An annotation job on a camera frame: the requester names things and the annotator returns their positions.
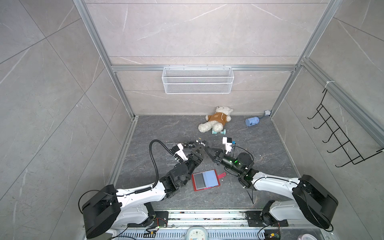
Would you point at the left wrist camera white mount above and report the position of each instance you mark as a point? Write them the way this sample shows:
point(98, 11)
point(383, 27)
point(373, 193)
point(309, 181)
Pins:
point(179, 153)

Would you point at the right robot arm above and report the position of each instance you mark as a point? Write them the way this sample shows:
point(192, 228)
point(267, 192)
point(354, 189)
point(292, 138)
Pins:
point(308, 199)

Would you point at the red leather card holder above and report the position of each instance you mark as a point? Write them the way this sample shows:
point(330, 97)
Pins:
point(212, 179)

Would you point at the black wire hook rack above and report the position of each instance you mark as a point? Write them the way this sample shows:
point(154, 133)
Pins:
point(336, 132)

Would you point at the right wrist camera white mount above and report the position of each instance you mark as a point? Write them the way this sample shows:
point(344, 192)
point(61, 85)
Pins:
point(228, 144)

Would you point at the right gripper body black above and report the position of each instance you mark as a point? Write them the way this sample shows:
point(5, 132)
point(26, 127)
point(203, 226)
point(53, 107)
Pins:
point(228, 162)

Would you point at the blue cylindrical cup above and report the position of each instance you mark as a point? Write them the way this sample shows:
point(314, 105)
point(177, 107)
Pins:
point(252, 121)

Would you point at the white teddy bear orange shirt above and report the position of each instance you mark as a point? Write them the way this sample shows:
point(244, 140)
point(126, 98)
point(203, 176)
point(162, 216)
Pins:
point(216, 121)

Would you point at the grey card in holder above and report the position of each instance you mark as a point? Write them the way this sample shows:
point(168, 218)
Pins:
point(199, 181)

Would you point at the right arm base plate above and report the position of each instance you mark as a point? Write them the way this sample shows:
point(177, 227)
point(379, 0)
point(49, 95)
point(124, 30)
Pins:
point(261, 220)

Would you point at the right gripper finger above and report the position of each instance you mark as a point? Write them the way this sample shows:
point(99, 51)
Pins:
point(212, 156)
point(213, 151)

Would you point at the white round timer device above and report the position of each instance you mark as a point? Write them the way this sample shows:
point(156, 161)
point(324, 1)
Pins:
point(196, 233)

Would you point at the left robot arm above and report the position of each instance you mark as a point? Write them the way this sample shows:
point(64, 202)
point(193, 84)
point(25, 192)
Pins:
point(102, 210)

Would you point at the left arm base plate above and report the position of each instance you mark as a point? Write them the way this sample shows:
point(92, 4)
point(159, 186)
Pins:
point(160, 219)

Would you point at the black VIP credit card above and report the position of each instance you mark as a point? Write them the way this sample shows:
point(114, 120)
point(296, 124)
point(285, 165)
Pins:
point(189, 145)

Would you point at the aluminium front rail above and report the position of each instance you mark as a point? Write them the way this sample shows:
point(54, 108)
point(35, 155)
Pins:
point(182, 218)

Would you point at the clear acrylic organizer tray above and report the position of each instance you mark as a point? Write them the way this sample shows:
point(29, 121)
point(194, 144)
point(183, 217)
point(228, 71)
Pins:
point(170, 159)

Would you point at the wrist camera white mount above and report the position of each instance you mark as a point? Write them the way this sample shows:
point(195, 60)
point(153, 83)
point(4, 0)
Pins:
point(179, 153)
point(228, 144)

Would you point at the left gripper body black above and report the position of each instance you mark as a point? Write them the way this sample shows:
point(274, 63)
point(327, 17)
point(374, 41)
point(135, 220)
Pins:
point(192, 165)

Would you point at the white wire mesh basket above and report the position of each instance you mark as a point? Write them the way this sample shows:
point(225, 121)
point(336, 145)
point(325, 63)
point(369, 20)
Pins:
point(197, 80)

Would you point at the pink white round object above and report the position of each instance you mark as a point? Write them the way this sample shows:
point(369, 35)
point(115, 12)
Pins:
point(307, 237)

